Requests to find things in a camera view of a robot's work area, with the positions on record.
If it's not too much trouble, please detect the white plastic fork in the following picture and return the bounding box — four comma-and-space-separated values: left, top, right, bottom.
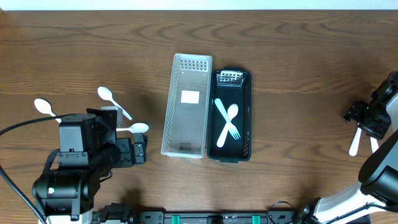
348, 127, 362, 157
370, 137, 379, 153

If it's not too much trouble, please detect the pale green plastic fork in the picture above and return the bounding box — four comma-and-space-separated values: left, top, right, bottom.
215, 98, 240, 140

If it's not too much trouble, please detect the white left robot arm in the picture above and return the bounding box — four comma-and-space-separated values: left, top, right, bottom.
32, 133, 147, 223

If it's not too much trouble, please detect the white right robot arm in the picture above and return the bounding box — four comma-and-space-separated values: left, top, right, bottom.
302, 96, 397, 223

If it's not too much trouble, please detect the clear white plastic basket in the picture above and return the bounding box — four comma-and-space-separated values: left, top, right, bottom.
161, 54, 213, 159

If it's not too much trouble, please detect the white plastic spoon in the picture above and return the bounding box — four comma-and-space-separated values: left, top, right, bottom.
216, 104, 239, 148
116, 123, 149, 134
34, 98, 56, 117
97, 86, 132, 121

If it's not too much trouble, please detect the dark green plastic basket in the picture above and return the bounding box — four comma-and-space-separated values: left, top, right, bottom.
207, 67, 251, 163

